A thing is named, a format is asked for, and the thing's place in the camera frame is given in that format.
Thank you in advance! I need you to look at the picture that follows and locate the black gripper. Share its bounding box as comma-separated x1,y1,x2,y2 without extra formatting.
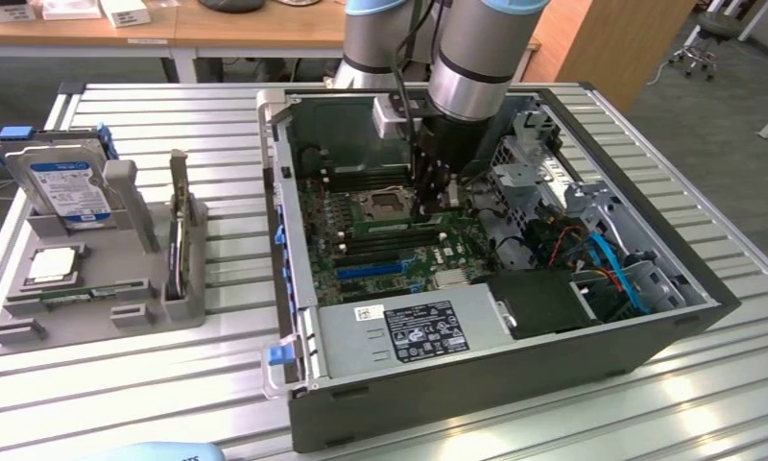
412,114,489,218

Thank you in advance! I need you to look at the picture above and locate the green RAM stick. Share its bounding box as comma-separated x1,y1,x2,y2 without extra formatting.
37,283,139,303
356,216,446,237

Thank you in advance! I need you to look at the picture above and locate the CPU socket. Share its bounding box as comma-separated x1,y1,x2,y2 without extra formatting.
350,189,417,225

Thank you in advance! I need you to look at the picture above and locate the green motherboard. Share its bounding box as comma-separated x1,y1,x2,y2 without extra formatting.
297,175,488,306

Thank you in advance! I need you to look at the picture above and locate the silver chipset heatsink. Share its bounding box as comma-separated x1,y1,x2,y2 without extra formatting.
433,270,469,290

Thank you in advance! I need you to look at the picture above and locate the blue expansion slot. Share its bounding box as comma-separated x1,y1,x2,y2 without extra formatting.
336,261,405,280

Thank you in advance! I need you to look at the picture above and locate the wooden cabinet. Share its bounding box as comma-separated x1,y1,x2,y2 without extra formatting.
524,0,703,114

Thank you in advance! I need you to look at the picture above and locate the black fan shroud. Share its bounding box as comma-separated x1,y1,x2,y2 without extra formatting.
489,269,600,341

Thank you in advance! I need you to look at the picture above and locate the wooden desk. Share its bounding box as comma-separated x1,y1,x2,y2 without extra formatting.
175,0,542,61
0,9,197,85

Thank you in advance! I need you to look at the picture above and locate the metal disk bay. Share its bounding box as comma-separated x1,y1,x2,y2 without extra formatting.
565,182,719,314

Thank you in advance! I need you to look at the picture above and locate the black round object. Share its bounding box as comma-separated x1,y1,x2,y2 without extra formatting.
201,0,264,14

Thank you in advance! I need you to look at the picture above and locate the silver power supply unit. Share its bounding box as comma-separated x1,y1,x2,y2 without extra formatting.
305,282,520,378

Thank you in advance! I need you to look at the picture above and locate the graphics card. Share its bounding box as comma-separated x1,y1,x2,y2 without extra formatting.
163,148,197,302

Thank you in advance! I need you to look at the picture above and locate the wheeled stool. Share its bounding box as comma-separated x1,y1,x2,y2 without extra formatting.
668,9,744,83

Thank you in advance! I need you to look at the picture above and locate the black open PC case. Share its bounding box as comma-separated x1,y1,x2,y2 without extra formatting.
254,85,744,455

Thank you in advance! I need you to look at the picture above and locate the hard disk blue label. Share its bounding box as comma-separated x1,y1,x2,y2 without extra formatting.
3,146,115,227

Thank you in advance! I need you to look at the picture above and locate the hard disk blue carrier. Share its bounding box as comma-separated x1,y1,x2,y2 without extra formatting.
0,122,117,167

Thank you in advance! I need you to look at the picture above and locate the silver CPU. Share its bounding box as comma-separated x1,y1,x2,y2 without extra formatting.
25,248,81,282

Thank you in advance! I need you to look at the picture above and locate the grey parts rack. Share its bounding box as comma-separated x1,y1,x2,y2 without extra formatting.
0,160,209,357

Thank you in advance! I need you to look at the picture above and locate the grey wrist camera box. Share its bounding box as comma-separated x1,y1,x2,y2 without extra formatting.
369,94,432,143

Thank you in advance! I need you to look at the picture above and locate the metal drive cage bracket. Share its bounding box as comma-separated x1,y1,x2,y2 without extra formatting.
482,109,574,227

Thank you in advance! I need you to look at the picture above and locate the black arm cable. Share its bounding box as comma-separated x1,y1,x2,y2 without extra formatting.
390,0,446,145

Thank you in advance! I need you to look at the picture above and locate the red wire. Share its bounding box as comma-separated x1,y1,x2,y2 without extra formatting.
546,229,574,266

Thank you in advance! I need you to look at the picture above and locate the blue wire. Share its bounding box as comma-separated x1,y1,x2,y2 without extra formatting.
588,230,648,316

